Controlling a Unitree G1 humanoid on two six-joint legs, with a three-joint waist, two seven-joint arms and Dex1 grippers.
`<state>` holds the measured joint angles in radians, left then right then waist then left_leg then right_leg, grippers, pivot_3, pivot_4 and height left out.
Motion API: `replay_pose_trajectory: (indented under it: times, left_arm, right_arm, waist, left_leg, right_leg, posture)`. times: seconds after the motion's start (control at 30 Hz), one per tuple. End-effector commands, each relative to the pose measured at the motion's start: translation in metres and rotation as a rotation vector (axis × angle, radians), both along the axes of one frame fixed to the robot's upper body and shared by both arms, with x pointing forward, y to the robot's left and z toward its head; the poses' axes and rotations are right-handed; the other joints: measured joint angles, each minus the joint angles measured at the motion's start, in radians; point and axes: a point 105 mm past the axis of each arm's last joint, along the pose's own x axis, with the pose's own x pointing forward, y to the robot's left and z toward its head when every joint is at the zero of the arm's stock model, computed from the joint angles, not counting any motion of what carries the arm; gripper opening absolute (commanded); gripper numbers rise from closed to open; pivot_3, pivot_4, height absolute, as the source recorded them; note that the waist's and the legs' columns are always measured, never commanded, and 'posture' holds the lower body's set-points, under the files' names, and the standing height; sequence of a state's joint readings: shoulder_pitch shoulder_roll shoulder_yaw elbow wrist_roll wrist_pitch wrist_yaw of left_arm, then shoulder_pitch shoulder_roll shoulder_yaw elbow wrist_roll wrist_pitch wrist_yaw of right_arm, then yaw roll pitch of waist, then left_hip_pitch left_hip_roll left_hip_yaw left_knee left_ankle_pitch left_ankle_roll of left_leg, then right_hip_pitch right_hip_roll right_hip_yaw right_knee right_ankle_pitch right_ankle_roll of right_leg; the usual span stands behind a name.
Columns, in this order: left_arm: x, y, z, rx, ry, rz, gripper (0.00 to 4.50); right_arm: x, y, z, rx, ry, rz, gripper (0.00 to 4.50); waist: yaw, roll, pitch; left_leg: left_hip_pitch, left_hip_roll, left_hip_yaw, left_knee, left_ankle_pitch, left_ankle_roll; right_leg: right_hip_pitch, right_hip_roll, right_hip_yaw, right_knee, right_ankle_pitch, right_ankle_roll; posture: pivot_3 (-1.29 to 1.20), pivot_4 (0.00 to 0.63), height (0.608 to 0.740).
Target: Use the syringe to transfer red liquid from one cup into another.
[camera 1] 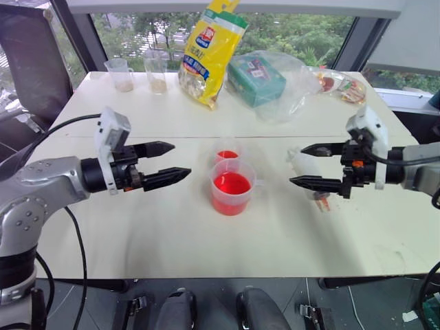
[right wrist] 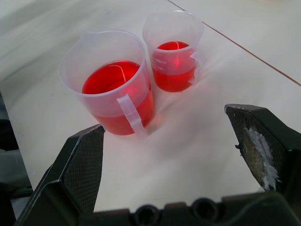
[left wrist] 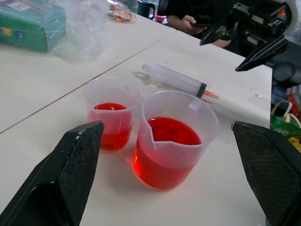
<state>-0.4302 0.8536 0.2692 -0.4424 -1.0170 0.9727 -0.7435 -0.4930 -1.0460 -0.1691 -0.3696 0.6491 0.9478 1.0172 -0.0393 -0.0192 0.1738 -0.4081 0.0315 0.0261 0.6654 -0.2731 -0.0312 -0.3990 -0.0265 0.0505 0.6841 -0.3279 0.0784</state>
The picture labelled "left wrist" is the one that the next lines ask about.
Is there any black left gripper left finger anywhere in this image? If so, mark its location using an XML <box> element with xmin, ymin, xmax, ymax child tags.
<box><xmin>0</xmin><ymin>121</ymin><xmax>105</xmax><ymax>226</ymax></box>

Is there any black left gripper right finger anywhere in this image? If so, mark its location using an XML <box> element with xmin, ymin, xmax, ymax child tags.
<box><xmin>231</xmin><ymin>121</ymin><xmax>301</xmax><ymax>226</ymax></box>

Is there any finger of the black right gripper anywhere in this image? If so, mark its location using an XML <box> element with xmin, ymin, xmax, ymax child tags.
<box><xmin>199</xmin><ymin>16</ymin><xmax>236</xmax><ymax>47</ymax></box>
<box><xmin>235</xmin><ymin>37</ymin><xmax>290</xmax><ymax>72</ymax></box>

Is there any large clear plastic syringe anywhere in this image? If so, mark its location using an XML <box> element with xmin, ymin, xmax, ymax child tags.
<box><xmin>134</xmin><ymin>63</ymin><xmax>220</xmax><ymax>105</ymax></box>

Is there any small beaker with red liquid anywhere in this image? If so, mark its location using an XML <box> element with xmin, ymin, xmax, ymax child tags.
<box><xmin>82</xmin><ymin>76</ymin><xmax>142</xmax><ymax>151</ymax></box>

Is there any large beaker with red liquid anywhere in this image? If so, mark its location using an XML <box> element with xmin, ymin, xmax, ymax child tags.
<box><xmin>133</xmin><ymin>89</ymin><xmax>220</xmax><ymax>189</ymax></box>

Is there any person's bare hand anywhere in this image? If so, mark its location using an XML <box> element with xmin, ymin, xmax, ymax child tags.
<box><xmin>181</xmin><ymin>14</ymin><xmax>209</xmax><ymax>36</ymax></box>

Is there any black rounded chair part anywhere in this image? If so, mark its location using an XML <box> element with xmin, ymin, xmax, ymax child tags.
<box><xmin>272</xmin><ymin>55</ymin><xmax>301</xmax><ymax>83</ymax></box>

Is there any person in black shirt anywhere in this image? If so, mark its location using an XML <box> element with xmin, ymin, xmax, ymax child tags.
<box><xmin>156</xmin><ymin>0</ymin><xmax>243</xmax><ymax>57</ymax></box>

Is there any green shopping bag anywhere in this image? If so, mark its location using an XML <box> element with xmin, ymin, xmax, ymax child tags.
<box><xmin>269</xmin><ymin>100</ymin><xmax>301</xmax><ymax>140</ymax></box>

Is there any red and white carton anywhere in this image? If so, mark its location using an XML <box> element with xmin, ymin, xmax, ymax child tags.
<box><xmin>285</xmin><ymin>85</ymin><xmax>301</xmax><ymax>107</ymax></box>

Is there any dark green mug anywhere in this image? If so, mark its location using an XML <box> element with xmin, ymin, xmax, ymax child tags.
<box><xmin>137</xmin><ymin>0</ymin><xmax>156</xmax><ymax>19</ymax></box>

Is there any orange snack packet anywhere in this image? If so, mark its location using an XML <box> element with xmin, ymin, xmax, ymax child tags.
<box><xmin>107</xmin><ymin>4</ymin><xmax>137</xmax><ymax>24</ymax></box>

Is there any clear plastic bag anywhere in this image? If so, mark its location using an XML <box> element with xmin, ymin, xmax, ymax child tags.
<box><xmin>48</xmin><ymin>0</ymin><xmax>111</xmax><ymax>65</ymax></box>

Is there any green cardboard box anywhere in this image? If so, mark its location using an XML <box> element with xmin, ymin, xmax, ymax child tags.
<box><xmin>0</xmin><ymin>0</ymin><xmax>67</xmax><ymax>54</ymax></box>

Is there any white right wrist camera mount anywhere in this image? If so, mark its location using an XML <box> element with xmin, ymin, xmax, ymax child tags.
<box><xmin>283</xmin><ymin>0</ymin><xmax>301</xmax><ymax>36</ymax></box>

